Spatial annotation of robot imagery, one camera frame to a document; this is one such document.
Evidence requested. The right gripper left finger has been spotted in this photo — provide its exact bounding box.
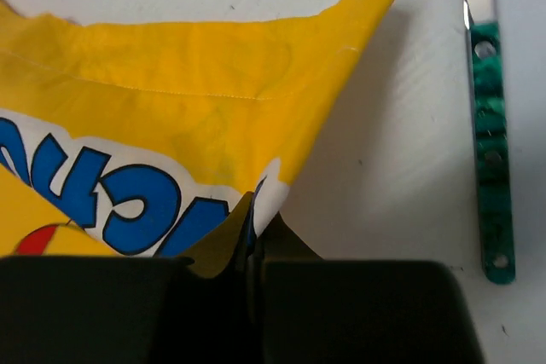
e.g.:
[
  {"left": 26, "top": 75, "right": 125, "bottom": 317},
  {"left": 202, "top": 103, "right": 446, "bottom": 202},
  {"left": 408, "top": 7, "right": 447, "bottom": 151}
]
[{"left": 1, "top": 194, "right": 255, "bottom": 363}]

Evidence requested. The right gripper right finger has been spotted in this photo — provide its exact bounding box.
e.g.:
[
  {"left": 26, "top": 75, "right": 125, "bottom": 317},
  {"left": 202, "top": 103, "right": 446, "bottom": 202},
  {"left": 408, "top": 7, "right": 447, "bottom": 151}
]
[{"left": 256, "top": 217, "right": 485, "bottom": 363}]

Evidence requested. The yellow pikachu cloth napkin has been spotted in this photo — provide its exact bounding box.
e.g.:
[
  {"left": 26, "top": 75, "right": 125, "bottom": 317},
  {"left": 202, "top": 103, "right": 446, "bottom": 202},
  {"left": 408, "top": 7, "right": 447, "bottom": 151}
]
[{"left": 1, "top": 0, "right": 394, "bottom": 279}]

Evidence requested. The knife with green handle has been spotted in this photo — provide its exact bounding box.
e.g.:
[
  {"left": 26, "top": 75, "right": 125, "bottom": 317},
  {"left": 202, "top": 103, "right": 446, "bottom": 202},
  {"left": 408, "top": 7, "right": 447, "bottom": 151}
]
[{"left": 463, "top": 0, "right": 516, "bottom": 286}]

